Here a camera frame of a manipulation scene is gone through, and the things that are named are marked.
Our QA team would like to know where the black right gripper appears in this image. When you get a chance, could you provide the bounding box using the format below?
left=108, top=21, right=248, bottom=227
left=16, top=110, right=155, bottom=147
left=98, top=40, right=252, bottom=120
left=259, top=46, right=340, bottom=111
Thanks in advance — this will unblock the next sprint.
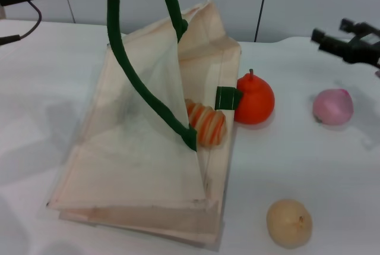
left=310, top=17, right=380, bottom=69

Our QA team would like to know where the beige toy potato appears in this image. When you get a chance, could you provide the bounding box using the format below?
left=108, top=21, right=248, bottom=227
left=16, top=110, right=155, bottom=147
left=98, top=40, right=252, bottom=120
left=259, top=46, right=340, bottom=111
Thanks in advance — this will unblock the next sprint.
left=266, top=198, right=313, bottom=249

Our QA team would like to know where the striped orange bread loaf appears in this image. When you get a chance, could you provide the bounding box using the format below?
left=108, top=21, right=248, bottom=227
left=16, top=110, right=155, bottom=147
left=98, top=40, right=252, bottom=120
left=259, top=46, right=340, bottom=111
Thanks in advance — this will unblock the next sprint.
left=184, top=99, right=228, bottom=148

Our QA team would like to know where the white handbag with green handles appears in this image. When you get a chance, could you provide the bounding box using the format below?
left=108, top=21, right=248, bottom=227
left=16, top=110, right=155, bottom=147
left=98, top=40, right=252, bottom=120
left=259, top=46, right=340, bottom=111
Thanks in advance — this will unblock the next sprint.
left=46, top=0, right=243, bottom=249

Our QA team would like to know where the pink toy peach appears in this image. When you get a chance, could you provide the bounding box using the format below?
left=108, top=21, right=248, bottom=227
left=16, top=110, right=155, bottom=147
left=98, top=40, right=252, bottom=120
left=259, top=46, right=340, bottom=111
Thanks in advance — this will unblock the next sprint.
left=312, top=87, right=354, bottom=125

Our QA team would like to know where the orange toy pear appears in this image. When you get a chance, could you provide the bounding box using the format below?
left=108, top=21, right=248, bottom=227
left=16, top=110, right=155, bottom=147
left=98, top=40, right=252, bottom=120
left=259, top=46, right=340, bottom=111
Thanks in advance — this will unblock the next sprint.
left=234, top=68, right=276, bottom=125

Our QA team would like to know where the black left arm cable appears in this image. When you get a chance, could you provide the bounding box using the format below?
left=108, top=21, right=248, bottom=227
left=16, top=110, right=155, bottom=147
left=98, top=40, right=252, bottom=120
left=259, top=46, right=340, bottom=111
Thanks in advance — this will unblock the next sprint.
left=0, top=0, right=43, bottom=46

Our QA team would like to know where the thin dark vertical rod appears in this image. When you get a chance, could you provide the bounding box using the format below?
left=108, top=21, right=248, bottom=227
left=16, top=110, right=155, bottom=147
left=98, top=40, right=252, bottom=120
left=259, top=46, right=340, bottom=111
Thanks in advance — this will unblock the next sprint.
left=254, top=0, right=273, bottom=43
left=66, top=0, right=77, bottom=24

